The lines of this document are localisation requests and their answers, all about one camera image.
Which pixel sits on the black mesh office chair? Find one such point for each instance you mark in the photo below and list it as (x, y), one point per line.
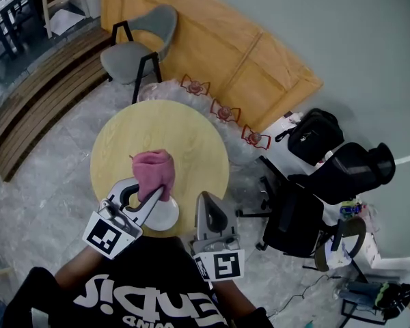
(348, 173)

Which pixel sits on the grey chair with black legs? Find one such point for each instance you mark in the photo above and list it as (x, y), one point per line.
(126, 60)

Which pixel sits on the white crumpled plastic bag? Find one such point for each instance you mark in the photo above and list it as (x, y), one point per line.
(336, 256)

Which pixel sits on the black metal frame stool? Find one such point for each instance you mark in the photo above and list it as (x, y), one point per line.
(345, 314)

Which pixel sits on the white low cabinet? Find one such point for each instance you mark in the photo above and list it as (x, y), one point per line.
(276, 149)

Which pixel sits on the white table with wooden legs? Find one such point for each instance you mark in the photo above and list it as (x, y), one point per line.
(45, 9)

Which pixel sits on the blue denim garment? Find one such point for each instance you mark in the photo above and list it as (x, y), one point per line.
(358, 290)

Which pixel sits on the white round plate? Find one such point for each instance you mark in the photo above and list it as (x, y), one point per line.
(164, 217)

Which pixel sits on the large wooden board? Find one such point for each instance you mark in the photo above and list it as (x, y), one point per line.
(218, 46)

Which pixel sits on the person's black printed t-shirt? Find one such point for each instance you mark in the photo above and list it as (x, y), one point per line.
(41, 296)

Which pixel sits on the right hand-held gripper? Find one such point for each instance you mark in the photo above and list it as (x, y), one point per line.
(225, 265)

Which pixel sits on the clear plastic bag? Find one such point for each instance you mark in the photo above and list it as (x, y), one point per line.
(372, 217)

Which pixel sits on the round light wooden table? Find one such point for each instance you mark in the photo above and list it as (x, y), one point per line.
(177, 132)

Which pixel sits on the person's right forearm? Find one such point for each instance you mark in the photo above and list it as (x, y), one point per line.
(232, 296)

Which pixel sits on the small teal object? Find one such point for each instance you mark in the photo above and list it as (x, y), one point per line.
(309, 325)

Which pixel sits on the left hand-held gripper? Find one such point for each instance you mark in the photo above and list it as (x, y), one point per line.
(104, 236)

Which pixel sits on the brown round-back chair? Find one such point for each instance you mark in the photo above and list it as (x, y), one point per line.
(357, 225)

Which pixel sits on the pink cloth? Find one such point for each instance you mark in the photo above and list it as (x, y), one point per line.
(153, 169)

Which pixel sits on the white flat sheet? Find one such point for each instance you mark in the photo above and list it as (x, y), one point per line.
(66, 20)

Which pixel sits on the colourful small items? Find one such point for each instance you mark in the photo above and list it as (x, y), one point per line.
(352, 209)

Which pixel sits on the person's left forearm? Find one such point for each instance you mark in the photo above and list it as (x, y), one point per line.
(78, 268)

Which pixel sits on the black backpack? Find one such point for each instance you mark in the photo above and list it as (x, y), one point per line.
(314, 135)

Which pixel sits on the brown slatted wooden step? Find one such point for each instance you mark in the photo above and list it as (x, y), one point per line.
(44, 97)

